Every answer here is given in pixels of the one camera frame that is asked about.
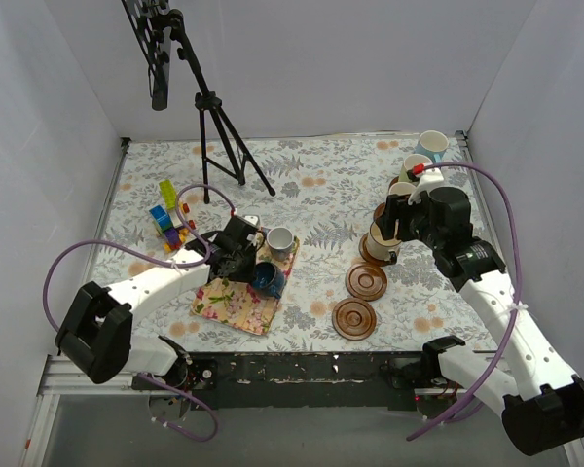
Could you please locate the floral serving tray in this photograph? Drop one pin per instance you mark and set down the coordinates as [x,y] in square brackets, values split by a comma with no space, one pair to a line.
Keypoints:
[236,305]

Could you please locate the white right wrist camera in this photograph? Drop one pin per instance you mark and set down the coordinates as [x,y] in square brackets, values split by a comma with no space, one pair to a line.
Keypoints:
[429,178]

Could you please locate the brown wooden coaster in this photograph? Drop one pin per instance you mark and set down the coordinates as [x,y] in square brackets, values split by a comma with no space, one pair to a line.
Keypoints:
[366,281]
[354,319]
[378,212]
[363,251]

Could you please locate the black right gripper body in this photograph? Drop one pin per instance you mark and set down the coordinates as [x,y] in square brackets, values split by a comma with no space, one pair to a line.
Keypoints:
[389,220]

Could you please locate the black tripod stand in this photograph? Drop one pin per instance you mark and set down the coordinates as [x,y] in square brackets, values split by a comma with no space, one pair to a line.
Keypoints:
[207,102]

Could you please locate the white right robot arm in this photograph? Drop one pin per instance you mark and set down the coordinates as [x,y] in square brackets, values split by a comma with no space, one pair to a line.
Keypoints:
[540,401]

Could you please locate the dark blue mug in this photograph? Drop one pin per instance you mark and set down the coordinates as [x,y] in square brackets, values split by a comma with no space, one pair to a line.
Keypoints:
[269,280]

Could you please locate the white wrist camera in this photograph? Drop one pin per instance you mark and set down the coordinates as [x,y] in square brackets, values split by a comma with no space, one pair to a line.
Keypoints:
[254,220]
[429,178]

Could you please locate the cream enamel mug dark rim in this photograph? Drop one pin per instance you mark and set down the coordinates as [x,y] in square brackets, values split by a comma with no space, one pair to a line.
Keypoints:
[383,250]

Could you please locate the white mug light blue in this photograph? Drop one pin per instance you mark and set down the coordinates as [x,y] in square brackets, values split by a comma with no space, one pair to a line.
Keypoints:
[433,144]

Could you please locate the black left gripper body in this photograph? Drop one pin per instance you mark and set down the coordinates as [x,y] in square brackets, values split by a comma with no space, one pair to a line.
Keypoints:
[248,250]

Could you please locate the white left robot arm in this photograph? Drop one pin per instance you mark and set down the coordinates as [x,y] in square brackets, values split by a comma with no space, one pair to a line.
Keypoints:
[97,335]

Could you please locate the small grey patterned cup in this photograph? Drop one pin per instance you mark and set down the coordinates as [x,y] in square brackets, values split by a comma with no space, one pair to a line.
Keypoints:
[280,241]

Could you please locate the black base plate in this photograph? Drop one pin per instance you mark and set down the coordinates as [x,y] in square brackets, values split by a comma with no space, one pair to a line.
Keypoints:
[393,380]

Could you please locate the white mug blue handle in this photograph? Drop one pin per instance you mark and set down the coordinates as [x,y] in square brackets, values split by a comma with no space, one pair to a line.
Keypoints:
[401,189]

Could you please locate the white mug green handle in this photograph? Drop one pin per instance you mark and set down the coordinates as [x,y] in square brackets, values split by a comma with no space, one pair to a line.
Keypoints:
[409,164]

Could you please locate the floral table cloth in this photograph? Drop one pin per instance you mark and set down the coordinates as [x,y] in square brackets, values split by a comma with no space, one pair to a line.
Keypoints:
[325,191]

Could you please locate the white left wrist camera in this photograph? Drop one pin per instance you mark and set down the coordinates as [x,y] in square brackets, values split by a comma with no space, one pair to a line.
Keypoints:
[254,220]

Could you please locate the colourful toy blocks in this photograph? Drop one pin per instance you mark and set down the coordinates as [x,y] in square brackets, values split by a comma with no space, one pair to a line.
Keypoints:
[169,227]

